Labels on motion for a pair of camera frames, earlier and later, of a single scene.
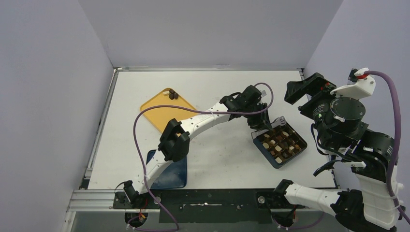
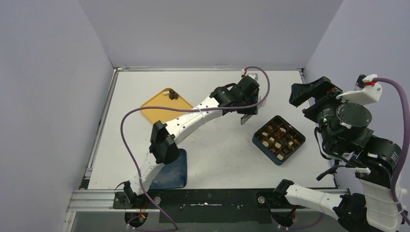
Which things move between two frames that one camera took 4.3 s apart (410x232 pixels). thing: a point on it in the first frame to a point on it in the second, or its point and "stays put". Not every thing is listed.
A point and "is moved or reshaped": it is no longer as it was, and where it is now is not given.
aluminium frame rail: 98,200 stays put
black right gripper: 305,88 stays put
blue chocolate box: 280,145 is moved or reshaped
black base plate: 210,206 stays put
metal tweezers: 279,121 is moved or reshaped
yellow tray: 160,117 stays put
